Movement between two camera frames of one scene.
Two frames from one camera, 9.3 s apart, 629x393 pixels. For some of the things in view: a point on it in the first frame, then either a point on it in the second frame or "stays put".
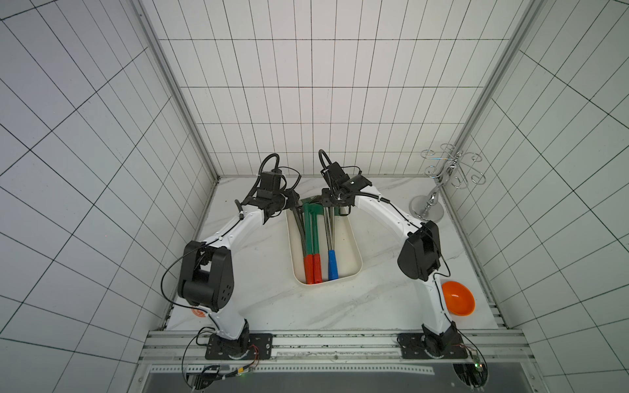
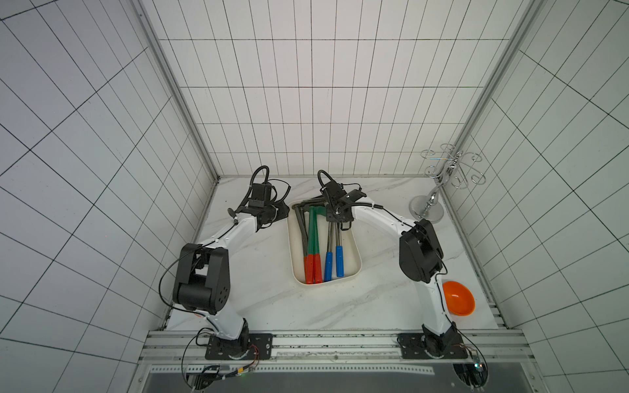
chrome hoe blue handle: [332, 270] -> [340, 272]
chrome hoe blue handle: [329, 214] stays put
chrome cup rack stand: [451, 169] stays put
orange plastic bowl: [459, 300] stays put
